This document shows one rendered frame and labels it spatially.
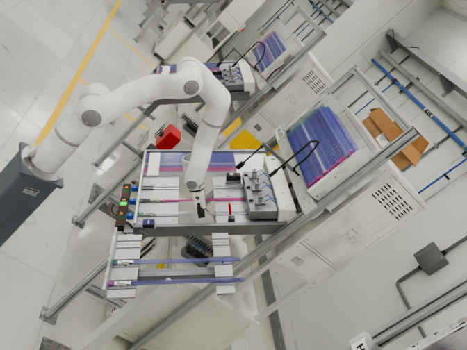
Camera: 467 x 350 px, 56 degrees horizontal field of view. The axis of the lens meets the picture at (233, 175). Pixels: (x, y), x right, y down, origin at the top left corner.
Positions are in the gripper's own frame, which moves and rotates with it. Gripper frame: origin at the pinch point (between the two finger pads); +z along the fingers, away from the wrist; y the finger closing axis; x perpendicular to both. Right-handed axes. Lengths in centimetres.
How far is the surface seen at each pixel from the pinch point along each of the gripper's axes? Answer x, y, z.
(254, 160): -32, 49, 6
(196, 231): 3.0, -10.0, 2.7
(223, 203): -11.0, 7.9, 2.6
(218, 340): 3, -10, 86
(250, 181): -26.3, 18.5, -1.0
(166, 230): 16.3, -10.0, -0.6
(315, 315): -70, 58, 166
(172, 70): 18, 189, -4
